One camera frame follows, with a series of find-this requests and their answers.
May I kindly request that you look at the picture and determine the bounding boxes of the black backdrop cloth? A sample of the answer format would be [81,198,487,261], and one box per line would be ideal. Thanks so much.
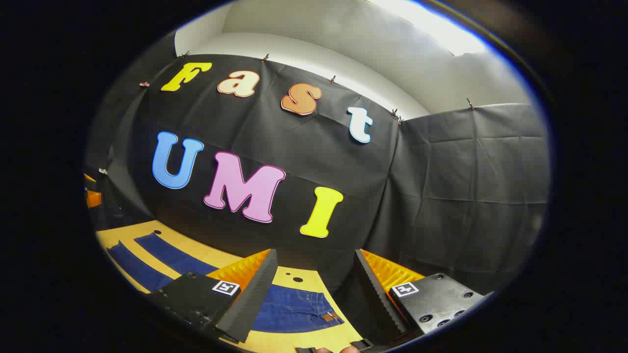
[83,30,550,295]

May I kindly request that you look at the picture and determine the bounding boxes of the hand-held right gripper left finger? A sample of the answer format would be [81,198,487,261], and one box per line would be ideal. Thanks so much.
[146,248,279,345]

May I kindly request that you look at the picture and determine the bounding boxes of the blue denim jeans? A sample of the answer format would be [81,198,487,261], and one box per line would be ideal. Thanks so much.
[107,233,345,334]

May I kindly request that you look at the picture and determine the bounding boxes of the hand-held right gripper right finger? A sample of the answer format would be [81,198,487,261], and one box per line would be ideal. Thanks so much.
[343,248,494,347]

